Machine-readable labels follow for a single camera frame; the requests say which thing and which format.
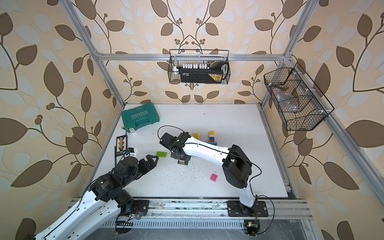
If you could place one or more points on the lime green long lego brick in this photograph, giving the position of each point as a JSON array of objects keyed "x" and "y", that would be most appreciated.
[{"x": 161, "y": 154}]

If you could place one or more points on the dark green long lego brick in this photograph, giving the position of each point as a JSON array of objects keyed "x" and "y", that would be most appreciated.
[{"x": 187, "y": 162}]

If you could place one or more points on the pink lego brick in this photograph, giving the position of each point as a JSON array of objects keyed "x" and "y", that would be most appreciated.
[{"x": 213, "y": 177}]

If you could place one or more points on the black wire basket wall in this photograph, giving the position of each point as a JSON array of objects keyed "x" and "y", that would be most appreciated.
[
  {"x": 313, "y": 107},
  {"x": 180, "y": 56}
]

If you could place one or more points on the black parallel charging board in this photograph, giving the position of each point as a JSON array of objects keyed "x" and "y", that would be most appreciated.
[{"x": 121, "y": 145}]

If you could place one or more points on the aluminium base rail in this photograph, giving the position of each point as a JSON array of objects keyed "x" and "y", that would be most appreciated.
[{"x": 199, "y": 214}]

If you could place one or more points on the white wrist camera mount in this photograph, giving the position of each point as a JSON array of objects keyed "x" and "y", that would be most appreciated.
[{"x": 131, "y": 152}]

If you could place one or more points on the black wire basket right wall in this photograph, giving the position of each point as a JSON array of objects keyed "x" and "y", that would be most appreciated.
[{"x": 313, "y": 107}]

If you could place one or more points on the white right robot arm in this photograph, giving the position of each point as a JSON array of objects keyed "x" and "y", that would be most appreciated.
[{"x": 236, "y": 166}]

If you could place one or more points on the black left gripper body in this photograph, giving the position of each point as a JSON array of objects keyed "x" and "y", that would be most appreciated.
[{"x": 143, "y": 167}]

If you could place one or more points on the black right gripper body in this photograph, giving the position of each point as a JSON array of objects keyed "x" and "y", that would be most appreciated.
[{"x": 182, "y": 157}]

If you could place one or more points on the black wire basket back wall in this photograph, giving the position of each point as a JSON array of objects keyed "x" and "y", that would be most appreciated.
[{"x": 180, "y": 56}]

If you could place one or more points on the plastic bag in basket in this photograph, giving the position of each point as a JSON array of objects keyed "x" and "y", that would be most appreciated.
[{"x": 285, "y": 100}]

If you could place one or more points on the black battery charger in basket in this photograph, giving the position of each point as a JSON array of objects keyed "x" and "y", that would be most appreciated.
[{"x": 217, "y": 72}]

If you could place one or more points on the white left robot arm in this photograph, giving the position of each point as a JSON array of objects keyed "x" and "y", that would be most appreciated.
[{"x": 103, "y": 200}]

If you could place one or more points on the green plastic tool case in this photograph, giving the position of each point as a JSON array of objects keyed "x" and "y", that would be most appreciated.
[{"x": 139, "y": 117}]

